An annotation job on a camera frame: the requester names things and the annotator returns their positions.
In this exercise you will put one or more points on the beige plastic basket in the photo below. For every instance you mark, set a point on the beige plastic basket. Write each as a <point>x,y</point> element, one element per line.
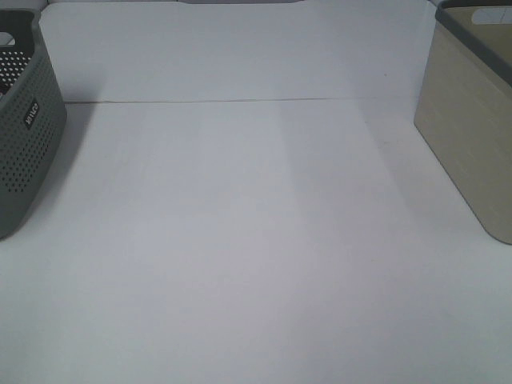
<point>464,107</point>

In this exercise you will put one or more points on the grey perforated plastic basket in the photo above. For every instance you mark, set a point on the grey perforated plastic basket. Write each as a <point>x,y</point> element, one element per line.
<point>33,115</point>

